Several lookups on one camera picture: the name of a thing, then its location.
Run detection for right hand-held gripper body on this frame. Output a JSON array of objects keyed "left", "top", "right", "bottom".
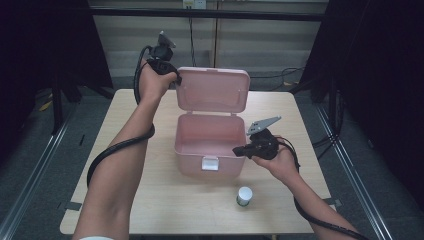
[{"left": 246, "top": 115, "right": 282, "bottom": 161}]

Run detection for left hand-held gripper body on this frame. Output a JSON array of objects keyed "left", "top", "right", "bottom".
[{"left": 146, "top": 30, "right": 179, "bottom": 76}]

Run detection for pink storage box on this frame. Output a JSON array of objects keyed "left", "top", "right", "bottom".
[{"left": 173, "top": 66, "right": 252, "bottom": 179}]

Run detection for small white-capped bottle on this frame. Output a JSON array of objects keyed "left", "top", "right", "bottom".
[{"left": 236, "top": 186, "right": 254, "bottom": 208}]

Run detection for person's right hand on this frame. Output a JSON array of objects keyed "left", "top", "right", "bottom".
[{"left": 251, "top": 138, "right": 301, "bottom": 185}]

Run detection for person's left hand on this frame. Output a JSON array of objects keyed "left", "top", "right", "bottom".
[{"left": 137, "top": 59, "right": 178, "bottom": 105}]

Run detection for black horizontal bar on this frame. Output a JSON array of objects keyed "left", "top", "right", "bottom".
[{"left": 89, "top": 7, "right": 329, "bottom": 23}]

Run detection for dark metal stand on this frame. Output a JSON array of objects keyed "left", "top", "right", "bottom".
[
  {"left": 328, "top": 76, "right": 345, "bottom": 138},
  {"left": 49, "top": 76, "right": 83, "bottom": 136}
]

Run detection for black tape strip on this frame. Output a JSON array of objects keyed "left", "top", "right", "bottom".
[
  {"left": 56, "top": 200, "right": 83, "bottom": 212},
  {"left": 323, "top": 197, "right": 343, "bottom": 208}
]

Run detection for black curtain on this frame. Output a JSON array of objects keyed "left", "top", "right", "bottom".
[
  {"left": 299, "top": 0, "right": 424, "bottom": 201},
  {"left": 0, "top": 0, "right": 114, "bottom": 161}
]

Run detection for yellow object on floor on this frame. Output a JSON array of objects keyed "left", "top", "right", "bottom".
[{"left": 38, "top": 93, "right": 54, "bottom": 113}]

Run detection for black hanging wall cable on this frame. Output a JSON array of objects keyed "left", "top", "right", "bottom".
[{"left": 188, "top": 17, "right": 305, "bottom": 80}]

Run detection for black cables by stand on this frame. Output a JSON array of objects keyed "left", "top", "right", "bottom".
[{"left": 311, "top": 133, "right": 338, "bottom": 160}]

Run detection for vertical wooden wall strip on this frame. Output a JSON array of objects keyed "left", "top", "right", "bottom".
[{"left": 209, "top": 0, "right": 221, "bottom": 73}]

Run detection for black floor cable loop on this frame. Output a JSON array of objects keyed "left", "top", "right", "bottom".
[{"left": 269, "top": 71, "right": 298, "bottom": 92}]

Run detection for white wall outlet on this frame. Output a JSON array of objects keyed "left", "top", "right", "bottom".
[{"left": 182, "top": 0, "right": 208, "bottom": 10}]

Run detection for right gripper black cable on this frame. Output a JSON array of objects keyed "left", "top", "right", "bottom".
[{"left": 274, "top": 135, "right": 371, "bottom": 240}]

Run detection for metal floor rail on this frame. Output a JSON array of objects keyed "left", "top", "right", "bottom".
[
  {"left": 314, "top": 103, "right": 395, "bottom": 240},
  {"left": 0, "top": 99, "right": 80, "bottom": 240}
]

